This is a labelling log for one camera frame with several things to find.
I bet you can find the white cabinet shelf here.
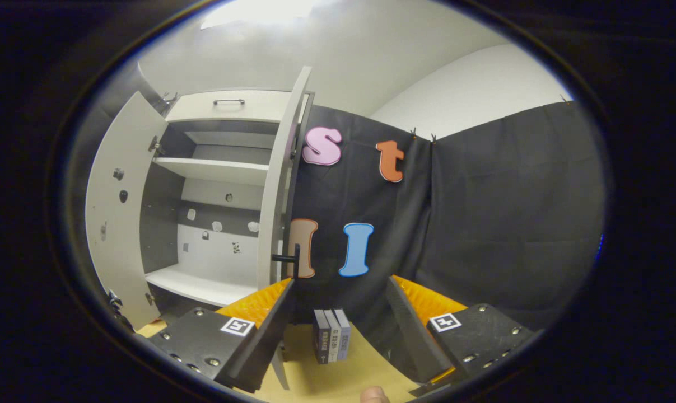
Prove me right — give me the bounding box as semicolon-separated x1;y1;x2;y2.
153;157;271;187

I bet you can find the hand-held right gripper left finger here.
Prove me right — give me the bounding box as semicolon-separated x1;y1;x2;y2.
147;277;296;393

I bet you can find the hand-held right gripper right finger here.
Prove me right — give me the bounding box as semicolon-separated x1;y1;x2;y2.
385;274;535;395

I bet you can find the white cabinet drawer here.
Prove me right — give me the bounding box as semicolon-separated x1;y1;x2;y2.
166;90;307;124

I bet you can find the light blue book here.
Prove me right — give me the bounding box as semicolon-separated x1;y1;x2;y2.
333;308;352;361

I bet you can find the white cabinet door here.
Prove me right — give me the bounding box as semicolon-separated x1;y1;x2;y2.
85;91;169;331
257;66;314;391

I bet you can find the grey and white cabinet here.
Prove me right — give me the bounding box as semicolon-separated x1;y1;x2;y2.
139;90;316;325

